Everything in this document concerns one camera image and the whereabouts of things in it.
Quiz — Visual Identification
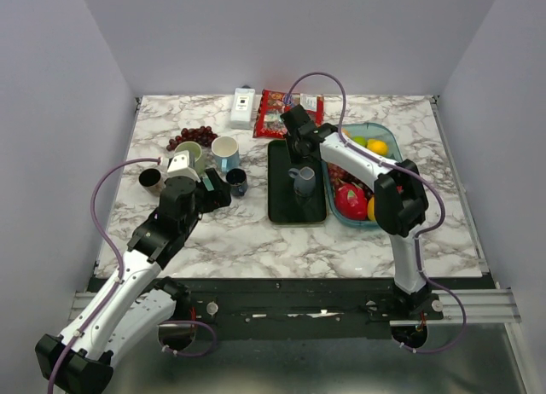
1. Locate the mint green mug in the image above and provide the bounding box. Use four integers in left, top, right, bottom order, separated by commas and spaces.
201, 174, 214, 192

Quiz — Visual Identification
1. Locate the dark blue mug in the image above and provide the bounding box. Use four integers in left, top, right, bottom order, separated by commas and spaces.
225, 168, 248, 197

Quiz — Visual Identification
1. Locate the brown striped mug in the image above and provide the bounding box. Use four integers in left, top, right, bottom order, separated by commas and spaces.
138, 168, 165, 197

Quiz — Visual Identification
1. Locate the light green large mug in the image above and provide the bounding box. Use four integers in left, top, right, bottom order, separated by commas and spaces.
174, 141, 206, 176

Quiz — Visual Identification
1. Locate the grey blue dotted mug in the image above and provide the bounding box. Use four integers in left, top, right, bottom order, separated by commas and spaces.
288, 166, 316, 197

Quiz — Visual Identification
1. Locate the light blue hexagonal mug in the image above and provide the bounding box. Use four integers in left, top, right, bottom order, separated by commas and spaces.
211, 136, 240, 174

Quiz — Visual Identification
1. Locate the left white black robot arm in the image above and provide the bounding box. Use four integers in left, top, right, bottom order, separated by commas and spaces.
35, 168, 231, 393

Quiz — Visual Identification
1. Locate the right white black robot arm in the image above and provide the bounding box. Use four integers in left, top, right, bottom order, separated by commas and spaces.
281, 105, 430, 319

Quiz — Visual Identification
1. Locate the red snack bag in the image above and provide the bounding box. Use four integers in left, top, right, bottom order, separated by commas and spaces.
253, 90, 324, 139

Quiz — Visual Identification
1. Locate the red grape bunch in container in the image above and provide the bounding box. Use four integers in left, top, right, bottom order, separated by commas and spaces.
326, 163, 374, 200

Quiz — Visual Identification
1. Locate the green lime fruit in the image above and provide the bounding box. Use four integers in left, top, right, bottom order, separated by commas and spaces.
352, 136, 368, 148

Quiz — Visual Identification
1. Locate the dark red grape bunch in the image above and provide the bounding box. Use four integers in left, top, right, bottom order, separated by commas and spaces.
166, 126, 218, 152

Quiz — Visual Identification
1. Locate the black tray gold rim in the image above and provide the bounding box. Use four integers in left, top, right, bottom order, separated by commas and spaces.
267, 140, 327, 225

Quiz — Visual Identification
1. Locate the white rectangular box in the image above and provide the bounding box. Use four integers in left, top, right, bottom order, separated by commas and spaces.
229, 87, 256, 130

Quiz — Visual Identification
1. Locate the yellow lemon fruit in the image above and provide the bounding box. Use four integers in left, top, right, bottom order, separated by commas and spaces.
366, 139, 389, 157

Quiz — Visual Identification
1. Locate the teal transparent fruit container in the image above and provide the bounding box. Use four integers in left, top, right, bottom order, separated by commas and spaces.
322, 122, 403, 229

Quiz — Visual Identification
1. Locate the red dragon fruit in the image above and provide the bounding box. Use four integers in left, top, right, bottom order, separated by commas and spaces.
334, 184, 368, 221

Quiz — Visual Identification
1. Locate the yellow mango fruit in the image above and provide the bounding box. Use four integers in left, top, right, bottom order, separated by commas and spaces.
367, 196, 376, 222

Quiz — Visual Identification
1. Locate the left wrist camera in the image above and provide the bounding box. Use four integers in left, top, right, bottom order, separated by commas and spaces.
159, 154, 200, 182

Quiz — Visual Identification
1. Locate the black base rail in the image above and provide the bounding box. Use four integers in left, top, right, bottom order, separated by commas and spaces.
87, 276, 500, 342

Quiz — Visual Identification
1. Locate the aluminium frame rail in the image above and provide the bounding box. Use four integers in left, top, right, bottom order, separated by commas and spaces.
69, 289, 520, 327

